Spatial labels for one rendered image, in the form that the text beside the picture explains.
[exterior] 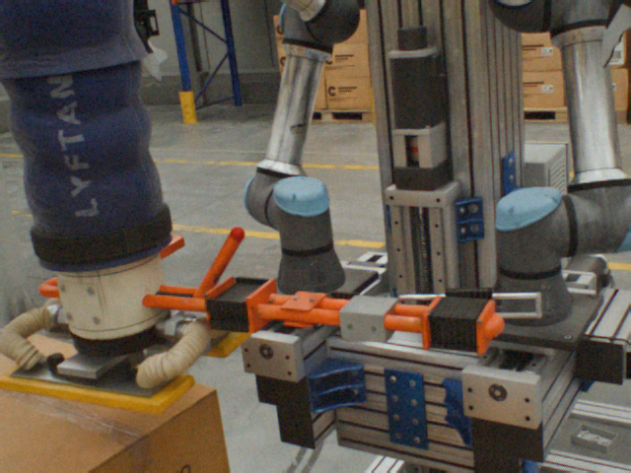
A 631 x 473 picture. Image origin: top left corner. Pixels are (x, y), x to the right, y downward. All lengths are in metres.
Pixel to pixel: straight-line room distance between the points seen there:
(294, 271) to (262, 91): 9.67
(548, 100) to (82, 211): 7.44
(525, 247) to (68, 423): 0.90
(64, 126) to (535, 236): 0.82
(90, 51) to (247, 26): 10.31
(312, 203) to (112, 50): 0.63
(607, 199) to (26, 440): 1.13
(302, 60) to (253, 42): 9.67
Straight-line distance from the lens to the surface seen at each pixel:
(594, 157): 1.57
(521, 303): 1.55
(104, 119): 1.28
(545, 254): 1.54
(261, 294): 1.26
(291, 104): 1.85
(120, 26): 1.29
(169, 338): 1.39
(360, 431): 1.85
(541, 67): 8.45
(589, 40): 1.61
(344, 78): 9.33
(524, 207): 1.50
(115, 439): 1.54
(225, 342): 1.44
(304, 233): 1.73
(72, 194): 1.29
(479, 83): 1.67
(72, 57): 1.25
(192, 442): 1.63
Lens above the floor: 1.70
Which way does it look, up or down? 18 degrees down
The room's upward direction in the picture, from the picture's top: 6 degrees counter-clockwise
